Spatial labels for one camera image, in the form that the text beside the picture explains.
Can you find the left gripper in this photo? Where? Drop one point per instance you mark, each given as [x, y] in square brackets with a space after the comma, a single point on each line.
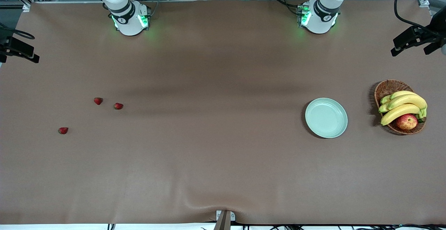
[439, 25]

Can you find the small red strawberry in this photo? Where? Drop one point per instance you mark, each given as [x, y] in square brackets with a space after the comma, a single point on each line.
[63, 130]
[118, 106]
[98, 101]

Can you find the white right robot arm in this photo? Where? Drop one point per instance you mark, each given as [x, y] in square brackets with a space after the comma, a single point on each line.
[129, 21]

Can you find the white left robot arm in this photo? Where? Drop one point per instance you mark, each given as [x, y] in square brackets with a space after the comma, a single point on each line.
[318, 21]

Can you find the pale green round plate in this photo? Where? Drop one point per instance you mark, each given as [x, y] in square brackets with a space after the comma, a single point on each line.
[325, 118]

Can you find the brown wicker basket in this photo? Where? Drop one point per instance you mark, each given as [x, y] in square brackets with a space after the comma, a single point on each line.
[388, 87]

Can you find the yellow banana bunch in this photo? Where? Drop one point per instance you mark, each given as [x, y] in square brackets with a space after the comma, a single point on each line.
[400, 111]

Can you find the red apple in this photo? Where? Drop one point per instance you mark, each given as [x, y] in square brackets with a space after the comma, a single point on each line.
[407, 122]

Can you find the brown table mat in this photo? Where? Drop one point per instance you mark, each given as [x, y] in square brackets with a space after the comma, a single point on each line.
[223, 170]

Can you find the metal clamp bracket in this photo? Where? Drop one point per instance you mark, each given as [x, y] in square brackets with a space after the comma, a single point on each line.
[232, 216]

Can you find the brown camera pole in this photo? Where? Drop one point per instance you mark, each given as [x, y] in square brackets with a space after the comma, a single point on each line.
[223, 223]

